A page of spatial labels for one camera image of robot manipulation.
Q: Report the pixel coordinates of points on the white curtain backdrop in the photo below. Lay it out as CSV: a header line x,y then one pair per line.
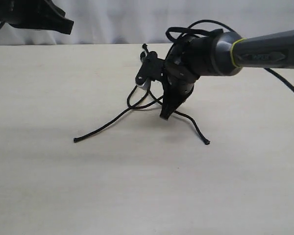
x,y
146,21

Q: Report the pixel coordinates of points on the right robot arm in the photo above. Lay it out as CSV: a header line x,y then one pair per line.
x,y
196,53

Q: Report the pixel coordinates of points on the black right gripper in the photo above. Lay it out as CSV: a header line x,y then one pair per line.
x,y
176,92

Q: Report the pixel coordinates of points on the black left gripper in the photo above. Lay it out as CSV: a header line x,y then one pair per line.
x,y
36,15

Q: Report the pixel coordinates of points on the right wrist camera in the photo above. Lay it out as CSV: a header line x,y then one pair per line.
x,y
151,70

